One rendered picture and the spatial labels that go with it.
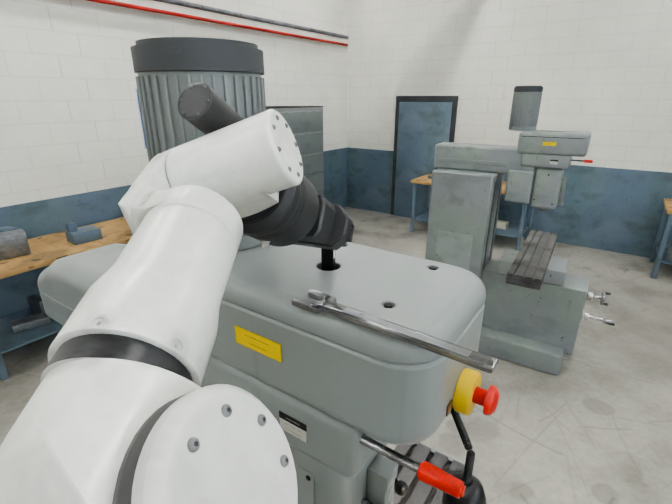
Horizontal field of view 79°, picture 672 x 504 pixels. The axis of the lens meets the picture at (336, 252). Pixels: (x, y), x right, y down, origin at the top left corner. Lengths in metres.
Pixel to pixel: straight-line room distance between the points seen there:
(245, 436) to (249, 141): 0.22
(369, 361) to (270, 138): 0.27
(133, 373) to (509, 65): 7.09
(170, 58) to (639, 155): 6.68
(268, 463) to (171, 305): 0.09
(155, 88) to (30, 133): 4.17
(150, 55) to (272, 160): 0.39
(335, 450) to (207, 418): 0.46
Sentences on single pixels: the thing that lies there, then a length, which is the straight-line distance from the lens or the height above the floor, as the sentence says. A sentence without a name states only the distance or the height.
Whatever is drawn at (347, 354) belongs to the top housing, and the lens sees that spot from 0.50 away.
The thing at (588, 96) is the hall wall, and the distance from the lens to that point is 6.99.
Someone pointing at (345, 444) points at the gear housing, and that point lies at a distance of 0.60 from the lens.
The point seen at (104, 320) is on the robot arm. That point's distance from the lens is 0.21.
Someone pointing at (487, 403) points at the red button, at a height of 1.77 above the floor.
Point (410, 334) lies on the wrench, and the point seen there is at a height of 1.90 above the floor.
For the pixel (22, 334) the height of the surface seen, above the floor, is 0.23.
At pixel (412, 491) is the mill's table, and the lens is 1.53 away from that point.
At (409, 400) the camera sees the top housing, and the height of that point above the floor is 1.81.
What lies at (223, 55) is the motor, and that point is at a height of 2.19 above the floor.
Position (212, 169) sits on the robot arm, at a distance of 0.35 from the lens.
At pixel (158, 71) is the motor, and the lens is 0.68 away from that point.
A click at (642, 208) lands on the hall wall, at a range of 7.12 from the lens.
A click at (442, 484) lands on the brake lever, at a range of 0.57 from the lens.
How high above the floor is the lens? 2.13
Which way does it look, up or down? 21 degrees down
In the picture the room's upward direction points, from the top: straight up
